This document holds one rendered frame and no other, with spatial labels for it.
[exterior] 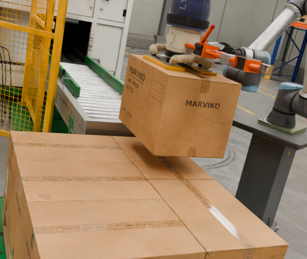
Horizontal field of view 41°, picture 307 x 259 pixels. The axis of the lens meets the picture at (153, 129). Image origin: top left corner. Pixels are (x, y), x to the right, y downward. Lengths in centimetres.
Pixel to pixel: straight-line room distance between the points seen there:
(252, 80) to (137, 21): 1032
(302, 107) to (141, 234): 144
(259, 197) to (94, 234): 157
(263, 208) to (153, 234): 140
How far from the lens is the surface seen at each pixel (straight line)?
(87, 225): 158
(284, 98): 273
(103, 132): 260
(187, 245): 159
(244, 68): 168
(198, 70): 215
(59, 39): 317
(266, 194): 284
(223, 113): 208
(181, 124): 198
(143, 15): 1245
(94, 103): 325
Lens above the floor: 137
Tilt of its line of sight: 17 degrees down
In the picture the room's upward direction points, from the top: 12 degrees clockwise
